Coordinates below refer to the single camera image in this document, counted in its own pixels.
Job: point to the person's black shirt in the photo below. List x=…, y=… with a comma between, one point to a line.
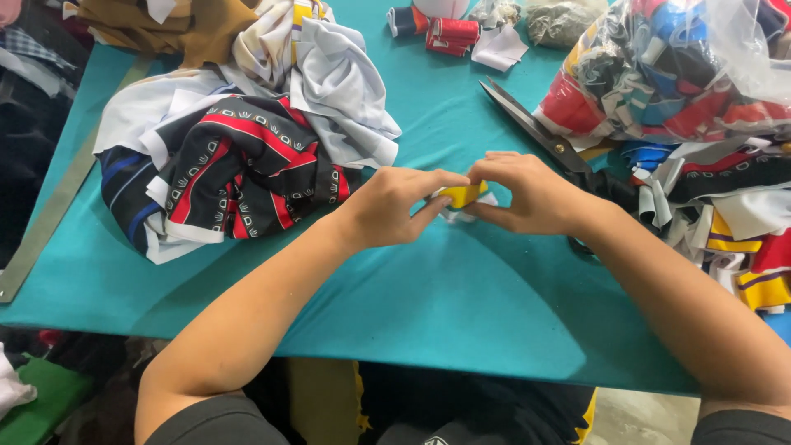
x=432, y=414

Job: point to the green fabric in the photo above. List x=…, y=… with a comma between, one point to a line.
x=46, y=402

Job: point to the white thread cone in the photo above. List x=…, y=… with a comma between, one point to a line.
x=440, y=7

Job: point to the large black tailor scissors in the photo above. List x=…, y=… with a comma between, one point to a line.
x=544, y=136

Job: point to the navy and orange fabric roll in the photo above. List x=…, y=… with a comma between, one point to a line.
x=406, y=21

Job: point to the metal ruler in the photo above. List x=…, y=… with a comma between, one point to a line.
x=55, y=204

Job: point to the clear bag of fabric scraps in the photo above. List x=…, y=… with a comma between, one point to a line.
x=673, y=68

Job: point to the yellow and white fabric piece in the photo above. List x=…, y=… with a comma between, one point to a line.
x=462, y=196

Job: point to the brown fabric pile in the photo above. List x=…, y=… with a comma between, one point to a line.
x=167, y=28

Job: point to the clear crumpled plastic wrap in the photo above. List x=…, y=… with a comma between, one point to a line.
x=494, y=12

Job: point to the person's left hand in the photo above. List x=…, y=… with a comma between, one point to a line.
x=383, y=207

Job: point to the grey-green crumpled bag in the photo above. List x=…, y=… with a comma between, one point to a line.
x=559, y=23

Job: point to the teal table cloth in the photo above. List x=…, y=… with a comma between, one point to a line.
x=395, y=290

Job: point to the pile of patterned jersey fabric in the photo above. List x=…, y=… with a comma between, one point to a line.
x=247, y=136

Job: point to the red folded fabric bundle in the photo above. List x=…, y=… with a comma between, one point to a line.
x=451, y=36

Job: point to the heap of loose fabric scraps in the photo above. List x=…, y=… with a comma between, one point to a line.
x=717, y=204

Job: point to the person's right hand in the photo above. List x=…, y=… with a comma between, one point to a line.
x=531, y=195

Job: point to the white fabric scrap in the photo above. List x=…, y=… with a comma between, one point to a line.
x=499, y=48

